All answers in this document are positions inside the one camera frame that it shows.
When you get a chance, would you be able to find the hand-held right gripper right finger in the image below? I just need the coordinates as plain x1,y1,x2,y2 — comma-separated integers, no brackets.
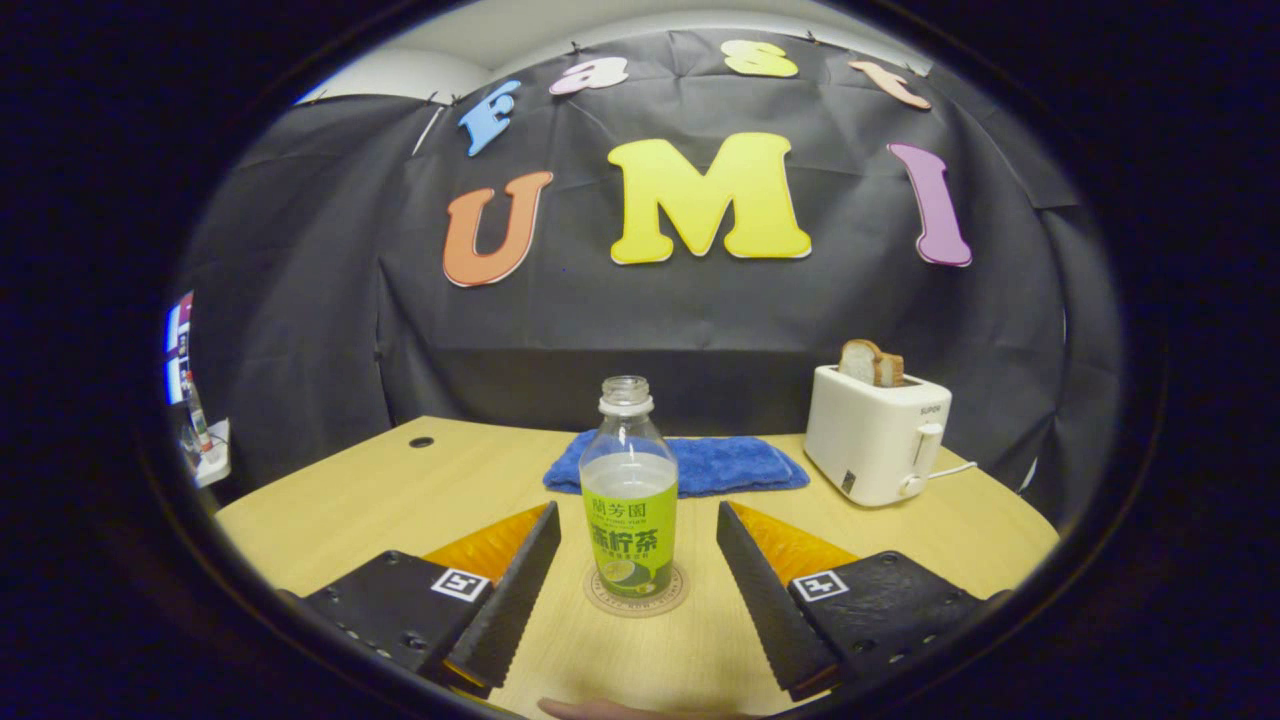
716,501,986,701

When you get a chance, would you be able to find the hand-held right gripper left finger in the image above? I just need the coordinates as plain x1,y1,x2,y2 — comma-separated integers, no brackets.
300,501,563,698

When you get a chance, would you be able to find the round wooden coaster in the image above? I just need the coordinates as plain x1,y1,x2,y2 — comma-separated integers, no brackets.
583,560,690,619

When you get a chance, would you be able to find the green label water bottle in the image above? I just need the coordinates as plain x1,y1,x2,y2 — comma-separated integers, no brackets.
579,376,680,600

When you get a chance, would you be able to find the red cap drink bottle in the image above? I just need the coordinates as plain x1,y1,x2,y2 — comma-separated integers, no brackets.
183,370,214,453

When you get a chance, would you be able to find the blue towel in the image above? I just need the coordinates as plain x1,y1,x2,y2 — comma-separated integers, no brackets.
543,430,811,498

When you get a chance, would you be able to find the white toaster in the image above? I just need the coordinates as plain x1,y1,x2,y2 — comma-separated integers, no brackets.
803,364,953,508

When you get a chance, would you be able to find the white side table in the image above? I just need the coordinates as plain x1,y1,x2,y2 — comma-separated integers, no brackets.
185,418,233,489

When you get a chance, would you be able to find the computer monitor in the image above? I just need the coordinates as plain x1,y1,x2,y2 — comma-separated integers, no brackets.
164,290,196,406

